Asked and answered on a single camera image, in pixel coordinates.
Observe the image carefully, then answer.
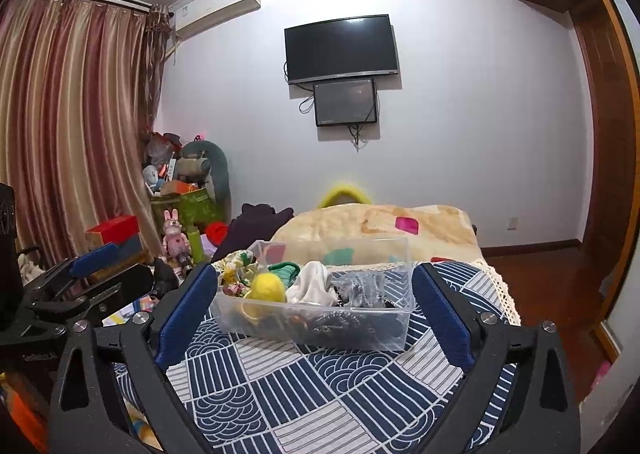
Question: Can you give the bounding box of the green bottle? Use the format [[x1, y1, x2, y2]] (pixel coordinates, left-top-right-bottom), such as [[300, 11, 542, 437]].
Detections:
[[187, 225, 206, 265]]

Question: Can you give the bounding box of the red box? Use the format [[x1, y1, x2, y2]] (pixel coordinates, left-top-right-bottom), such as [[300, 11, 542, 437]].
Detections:
[[85, 215, 141, 246]]

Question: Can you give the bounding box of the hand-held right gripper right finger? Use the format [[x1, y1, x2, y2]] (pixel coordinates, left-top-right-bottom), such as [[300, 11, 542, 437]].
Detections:
[[411, 262, 582, 454]]

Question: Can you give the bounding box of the green storage bag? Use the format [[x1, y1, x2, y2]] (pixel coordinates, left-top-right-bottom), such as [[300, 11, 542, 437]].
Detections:
[[150, 186, 221, 237]]

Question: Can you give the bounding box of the striped brown curtain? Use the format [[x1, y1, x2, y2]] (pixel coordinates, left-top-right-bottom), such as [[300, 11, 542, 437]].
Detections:
[[0, 0, 168, 275]]

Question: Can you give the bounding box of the black handheld device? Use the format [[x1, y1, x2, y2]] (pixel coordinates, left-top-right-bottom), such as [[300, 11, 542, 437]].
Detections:
[[152, 256, 193, 296]]

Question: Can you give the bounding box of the blue white patterned cloth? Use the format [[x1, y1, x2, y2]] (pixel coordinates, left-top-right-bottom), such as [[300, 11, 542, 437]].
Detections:
[[112, 254, 523, 454]]

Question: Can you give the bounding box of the small black monitor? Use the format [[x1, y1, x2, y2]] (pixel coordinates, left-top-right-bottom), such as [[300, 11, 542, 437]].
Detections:
[[313, 78, 378, 127]]

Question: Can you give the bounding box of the brown wooden door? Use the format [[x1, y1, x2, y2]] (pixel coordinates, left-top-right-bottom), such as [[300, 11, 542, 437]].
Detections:
[[570, 9, 620, 295]]

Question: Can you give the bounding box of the red plastic bag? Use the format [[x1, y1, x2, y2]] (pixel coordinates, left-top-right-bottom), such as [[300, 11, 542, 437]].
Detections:
[[144, 131, 182, 170]]

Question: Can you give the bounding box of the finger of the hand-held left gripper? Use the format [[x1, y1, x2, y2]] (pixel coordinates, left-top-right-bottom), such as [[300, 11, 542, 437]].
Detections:
[[22, 242, 122, 304], [20, 263, 154, 336]]

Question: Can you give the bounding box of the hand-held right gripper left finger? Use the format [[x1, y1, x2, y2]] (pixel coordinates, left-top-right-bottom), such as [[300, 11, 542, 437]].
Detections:
[[47, 262, 219, 454]]

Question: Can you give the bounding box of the cream floral cloth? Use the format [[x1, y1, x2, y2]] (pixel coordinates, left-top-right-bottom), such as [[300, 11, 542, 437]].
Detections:
[[220, 249, 258, 297]]

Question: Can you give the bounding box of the white air conditioner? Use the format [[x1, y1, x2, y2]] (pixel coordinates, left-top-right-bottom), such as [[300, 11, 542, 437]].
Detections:
[[172, 0, 262, 41]]

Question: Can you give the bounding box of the red cloth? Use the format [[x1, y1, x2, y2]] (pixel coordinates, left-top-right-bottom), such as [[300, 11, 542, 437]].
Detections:
[[206, 221, 230, 247]]

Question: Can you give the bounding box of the pile of papers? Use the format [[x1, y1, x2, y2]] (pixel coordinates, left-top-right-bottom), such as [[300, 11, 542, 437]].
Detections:
[[102, 294, 161, 328]]

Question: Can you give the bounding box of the yellow fuzzy object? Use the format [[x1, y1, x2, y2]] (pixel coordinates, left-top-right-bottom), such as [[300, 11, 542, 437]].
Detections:
[[317, 181, 368, 209]]

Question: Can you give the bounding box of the black chain-trimmed cloth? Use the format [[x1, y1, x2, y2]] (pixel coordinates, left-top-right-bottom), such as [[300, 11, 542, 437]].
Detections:
[[295, 271, 401, 341]]

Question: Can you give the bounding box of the dark purple garment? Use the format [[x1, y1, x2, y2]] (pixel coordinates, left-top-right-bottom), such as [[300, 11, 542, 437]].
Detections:
[[225, 203, 296, 255]]

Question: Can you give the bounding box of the pink rabbit toy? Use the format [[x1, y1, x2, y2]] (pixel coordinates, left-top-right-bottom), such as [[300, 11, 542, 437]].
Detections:
[[162, 208, 192, 262]]

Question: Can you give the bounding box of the grey plush toy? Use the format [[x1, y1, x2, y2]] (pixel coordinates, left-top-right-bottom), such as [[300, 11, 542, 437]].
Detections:
[[180, 139, 232, 220]]

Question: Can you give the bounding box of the grey box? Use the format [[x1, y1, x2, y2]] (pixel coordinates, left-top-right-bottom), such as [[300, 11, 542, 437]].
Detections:
[[117, 234, 151, 265]]

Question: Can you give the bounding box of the large black television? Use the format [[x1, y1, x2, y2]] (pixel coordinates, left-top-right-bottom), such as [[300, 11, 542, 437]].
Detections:
[[284, 14, 401, 86]]

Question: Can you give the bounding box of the green dinosaur sock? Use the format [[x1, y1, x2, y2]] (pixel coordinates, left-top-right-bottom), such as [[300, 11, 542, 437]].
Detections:
[[267, 261, 303, 287]]

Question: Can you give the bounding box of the yellow fluffy ball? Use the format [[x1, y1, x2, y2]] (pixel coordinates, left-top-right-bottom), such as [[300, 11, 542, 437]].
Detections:
[[248, 272, 288, 304]]

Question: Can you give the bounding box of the clear plastic box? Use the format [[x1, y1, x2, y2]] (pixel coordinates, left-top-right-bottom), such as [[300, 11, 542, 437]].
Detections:
[[210, 235, 418, 351]]

